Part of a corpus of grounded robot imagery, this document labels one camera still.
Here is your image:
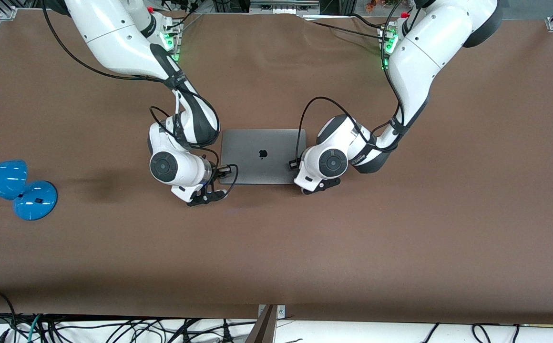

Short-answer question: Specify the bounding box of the grey laptop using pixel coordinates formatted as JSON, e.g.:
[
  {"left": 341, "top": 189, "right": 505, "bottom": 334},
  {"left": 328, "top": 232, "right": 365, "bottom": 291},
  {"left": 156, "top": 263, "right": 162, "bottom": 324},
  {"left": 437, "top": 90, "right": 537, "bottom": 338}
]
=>
[{"left": 219, "top": 129, "right": 307, "bottom": 186}]

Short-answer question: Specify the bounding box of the blue desk lamp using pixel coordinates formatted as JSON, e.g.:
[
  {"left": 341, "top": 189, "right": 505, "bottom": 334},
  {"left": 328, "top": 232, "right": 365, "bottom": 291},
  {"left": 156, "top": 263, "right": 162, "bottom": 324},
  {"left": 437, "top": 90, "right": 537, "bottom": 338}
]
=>
[{"left": 0, "top": 160, "right": 59, "bottom": 221}]

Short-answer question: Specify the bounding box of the white power strip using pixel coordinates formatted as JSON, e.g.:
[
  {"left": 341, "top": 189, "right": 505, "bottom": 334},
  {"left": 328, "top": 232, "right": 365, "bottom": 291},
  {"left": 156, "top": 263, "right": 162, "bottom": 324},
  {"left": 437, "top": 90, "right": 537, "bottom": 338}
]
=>
[{"left": 250, "top": 0, "right": 320, "bottom": 15}]

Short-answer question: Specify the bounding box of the orange object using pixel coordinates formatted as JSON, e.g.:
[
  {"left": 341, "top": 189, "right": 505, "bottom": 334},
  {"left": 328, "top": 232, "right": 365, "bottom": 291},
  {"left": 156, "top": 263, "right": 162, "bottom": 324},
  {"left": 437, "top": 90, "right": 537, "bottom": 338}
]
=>
[{"left": 366, "top": 0, "right": 402, "bottom": 13}]

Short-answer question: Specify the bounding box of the silver metal bracket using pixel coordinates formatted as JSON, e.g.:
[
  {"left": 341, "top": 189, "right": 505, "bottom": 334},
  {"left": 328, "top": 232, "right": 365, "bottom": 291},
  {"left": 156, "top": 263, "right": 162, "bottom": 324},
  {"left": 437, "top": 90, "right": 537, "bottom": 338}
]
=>
[{"left": 258, "top": 304, "right": 286, "bottom": 319}]

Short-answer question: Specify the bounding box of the dark metal post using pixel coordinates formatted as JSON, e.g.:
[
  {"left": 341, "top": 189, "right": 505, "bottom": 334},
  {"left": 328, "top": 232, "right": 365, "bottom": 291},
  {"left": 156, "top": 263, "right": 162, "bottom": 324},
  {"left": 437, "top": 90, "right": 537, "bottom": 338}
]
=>
[{"left": 245, "top": 305, "right": 277, "bottom": 343}]

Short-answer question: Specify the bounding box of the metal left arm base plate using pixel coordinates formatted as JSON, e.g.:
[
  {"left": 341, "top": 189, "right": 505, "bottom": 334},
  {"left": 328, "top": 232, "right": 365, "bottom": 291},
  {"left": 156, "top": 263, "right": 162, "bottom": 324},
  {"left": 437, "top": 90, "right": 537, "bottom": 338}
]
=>
[{"left": 379, "top": 25, "right": 399, "bottom": 71}]

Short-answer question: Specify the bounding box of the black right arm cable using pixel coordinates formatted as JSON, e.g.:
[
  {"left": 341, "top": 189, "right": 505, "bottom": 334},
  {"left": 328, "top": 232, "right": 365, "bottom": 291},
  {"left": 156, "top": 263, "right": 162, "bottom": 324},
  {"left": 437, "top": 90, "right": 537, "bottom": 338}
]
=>
[{"left": 41, "top": 0, "right": 240, "bottom": 197}]

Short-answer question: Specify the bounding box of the black cable on table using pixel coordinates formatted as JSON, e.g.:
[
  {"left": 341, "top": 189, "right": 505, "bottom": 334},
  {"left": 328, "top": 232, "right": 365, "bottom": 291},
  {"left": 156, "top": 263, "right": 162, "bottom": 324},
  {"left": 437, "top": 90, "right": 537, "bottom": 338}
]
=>
[{"left": 304, "top": 13, "right": 390, "bottom": 39}]

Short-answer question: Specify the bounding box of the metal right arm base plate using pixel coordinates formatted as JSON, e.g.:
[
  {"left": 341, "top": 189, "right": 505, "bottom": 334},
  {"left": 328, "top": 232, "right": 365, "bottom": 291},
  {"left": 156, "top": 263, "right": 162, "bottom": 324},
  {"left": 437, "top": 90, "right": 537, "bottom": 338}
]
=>
[{"left": 161, "top": 19, "right": 182, "bottom": 63}]

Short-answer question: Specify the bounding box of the teal floor cable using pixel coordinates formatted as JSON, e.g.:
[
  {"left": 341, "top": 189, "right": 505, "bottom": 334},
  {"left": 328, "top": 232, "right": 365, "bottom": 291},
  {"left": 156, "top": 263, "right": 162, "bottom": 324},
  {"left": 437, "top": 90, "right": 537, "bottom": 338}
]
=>
[{"left": 26, "top": 313, "right": 44, "bottom": 343}]

